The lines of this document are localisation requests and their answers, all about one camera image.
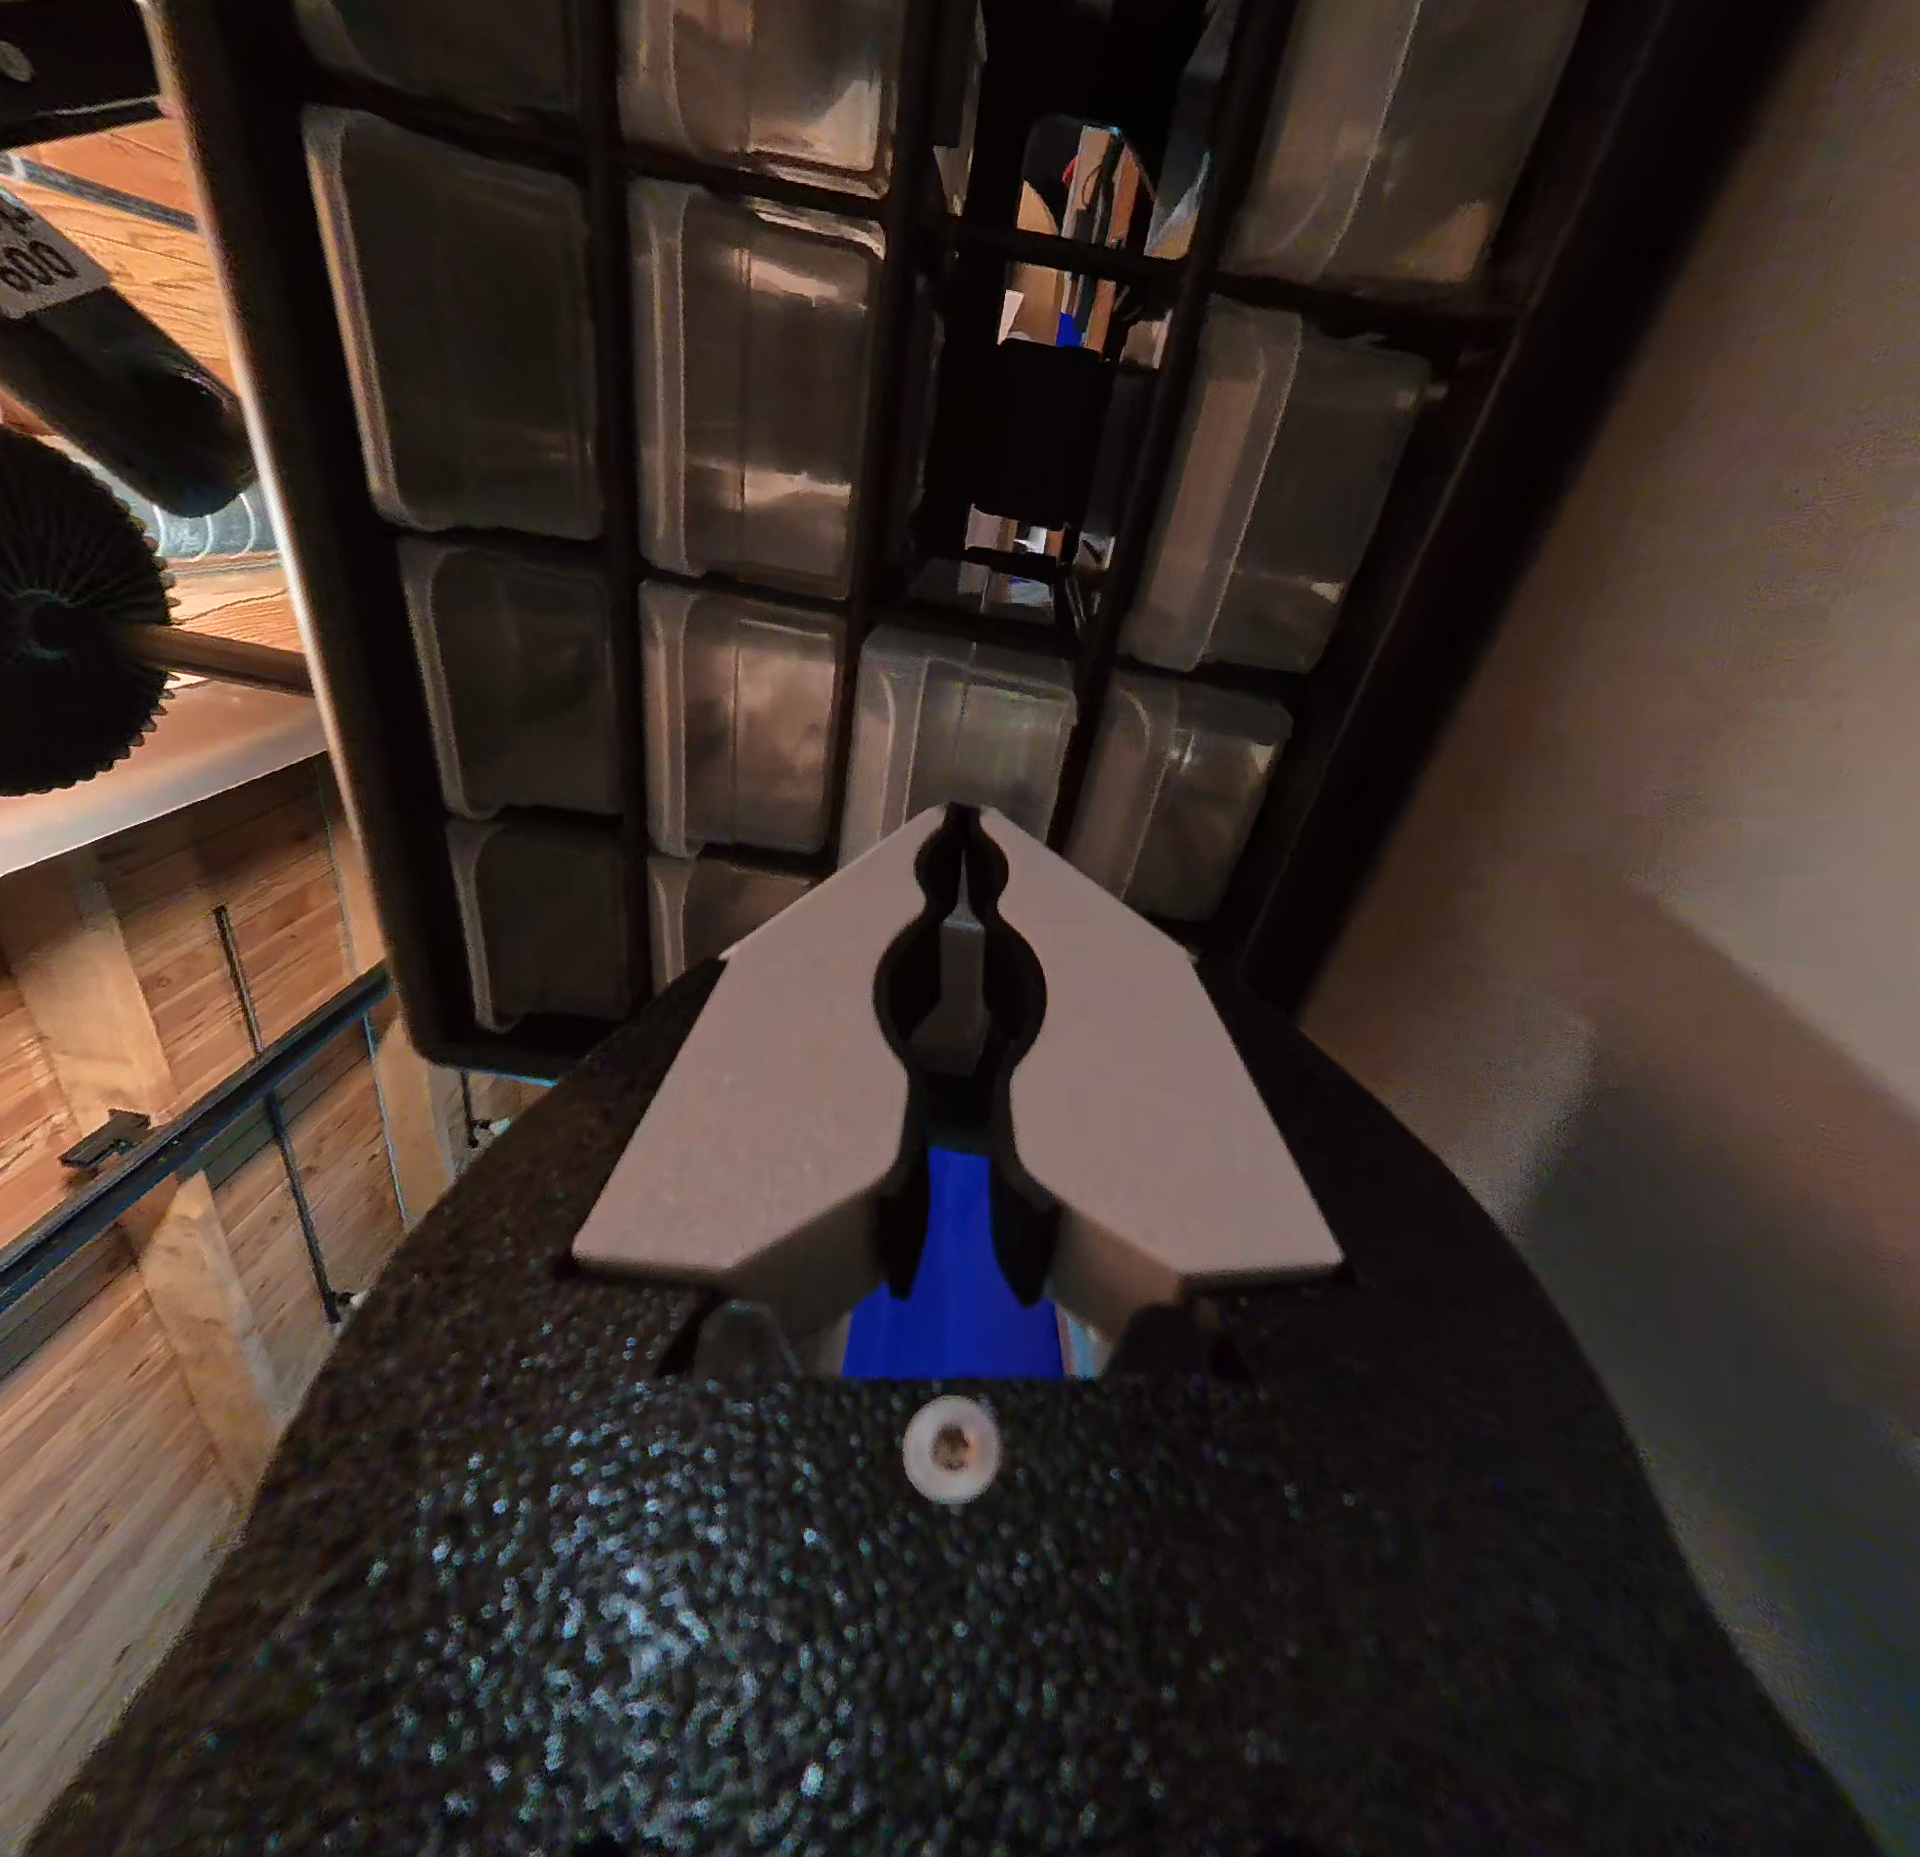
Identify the rows of clear drawers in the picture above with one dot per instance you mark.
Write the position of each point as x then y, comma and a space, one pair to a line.
465, 327

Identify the black drawer cabinet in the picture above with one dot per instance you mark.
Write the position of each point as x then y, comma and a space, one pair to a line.
1501, 508

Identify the blue plastic storage bin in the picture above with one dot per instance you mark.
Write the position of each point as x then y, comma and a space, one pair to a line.
946, 1287

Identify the black ceiling rail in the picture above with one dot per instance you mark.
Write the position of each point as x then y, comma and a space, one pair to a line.
180, 1153

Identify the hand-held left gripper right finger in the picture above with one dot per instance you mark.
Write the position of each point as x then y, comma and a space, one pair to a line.
1185, 1122

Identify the black pleated disc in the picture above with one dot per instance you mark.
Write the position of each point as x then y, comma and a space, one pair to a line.
67, 613

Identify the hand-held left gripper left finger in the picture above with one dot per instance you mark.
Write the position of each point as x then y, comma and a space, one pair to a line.
749, 1109

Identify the silver ventilation duct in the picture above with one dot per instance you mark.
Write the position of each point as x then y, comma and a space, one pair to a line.
210, 524

